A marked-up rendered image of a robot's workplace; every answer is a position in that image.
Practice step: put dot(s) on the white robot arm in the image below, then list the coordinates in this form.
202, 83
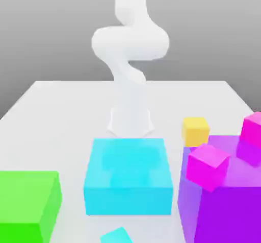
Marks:
130, 42

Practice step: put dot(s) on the small yellow cube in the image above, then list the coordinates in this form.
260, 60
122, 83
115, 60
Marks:
195, 131

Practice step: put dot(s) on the small magenta cube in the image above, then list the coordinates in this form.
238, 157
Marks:
251, 138
207, 166

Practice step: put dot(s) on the small cyan cube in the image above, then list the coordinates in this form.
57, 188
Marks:
116, 236

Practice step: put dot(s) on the large cyan box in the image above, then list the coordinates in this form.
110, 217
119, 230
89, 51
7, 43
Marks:
128, 175

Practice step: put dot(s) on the large green box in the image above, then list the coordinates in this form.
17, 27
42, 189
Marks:
22, 200

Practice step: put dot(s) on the large purple box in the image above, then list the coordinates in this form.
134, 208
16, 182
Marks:
228, 212

